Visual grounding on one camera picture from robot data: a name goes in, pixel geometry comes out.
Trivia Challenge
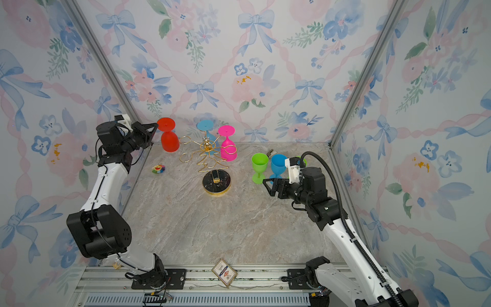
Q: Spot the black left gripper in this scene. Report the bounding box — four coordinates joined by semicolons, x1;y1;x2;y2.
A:
122;123;158;155

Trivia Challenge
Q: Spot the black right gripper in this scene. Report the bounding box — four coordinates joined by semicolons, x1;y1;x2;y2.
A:
263;178;313;209

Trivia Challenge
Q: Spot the red wine glass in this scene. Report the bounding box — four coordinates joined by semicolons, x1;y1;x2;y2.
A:
157;118;180;152

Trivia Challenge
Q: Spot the blue wine glass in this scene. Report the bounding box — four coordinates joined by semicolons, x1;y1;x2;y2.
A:
270;154;287;179

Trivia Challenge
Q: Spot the green wine glass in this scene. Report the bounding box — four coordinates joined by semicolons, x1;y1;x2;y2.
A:
251;153;269;184
297;156;307;168

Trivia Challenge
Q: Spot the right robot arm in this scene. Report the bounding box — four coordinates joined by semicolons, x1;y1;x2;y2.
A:
263;167;419;306

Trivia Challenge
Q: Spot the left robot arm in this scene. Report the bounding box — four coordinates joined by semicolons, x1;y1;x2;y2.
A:
66;116;170;290

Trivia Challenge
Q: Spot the teal wine glass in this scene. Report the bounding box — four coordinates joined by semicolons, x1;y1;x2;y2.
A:
196;120;214;143

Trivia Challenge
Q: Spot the pink wine glass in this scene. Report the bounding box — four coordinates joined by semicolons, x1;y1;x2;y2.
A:
218;125;237;162

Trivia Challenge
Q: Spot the gold wine glass rack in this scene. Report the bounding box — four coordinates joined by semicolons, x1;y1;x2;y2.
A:
179;136;237;196

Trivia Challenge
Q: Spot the rainbow flower plush toy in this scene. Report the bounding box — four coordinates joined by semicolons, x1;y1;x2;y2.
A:
152;165;166;174

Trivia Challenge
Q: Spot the diamond label card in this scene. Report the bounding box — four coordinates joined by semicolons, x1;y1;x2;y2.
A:
212;258;238;288

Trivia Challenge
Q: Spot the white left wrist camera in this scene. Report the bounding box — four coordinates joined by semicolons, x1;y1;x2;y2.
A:
115;114;132;130

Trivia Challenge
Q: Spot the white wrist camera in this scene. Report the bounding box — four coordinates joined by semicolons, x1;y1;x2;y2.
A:
115;114;132;130
285;156;302;184

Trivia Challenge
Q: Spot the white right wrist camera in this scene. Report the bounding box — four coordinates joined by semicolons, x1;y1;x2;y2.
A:
285;156;302;184

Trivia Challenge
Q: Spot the black corrugated cable hose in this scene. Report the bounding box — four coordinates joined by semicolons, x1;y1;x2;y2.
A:
300;151;404;307

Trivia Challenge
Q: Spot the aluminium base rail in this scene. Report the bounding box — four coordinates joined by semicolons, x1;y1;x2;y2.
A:
72;264;400;307

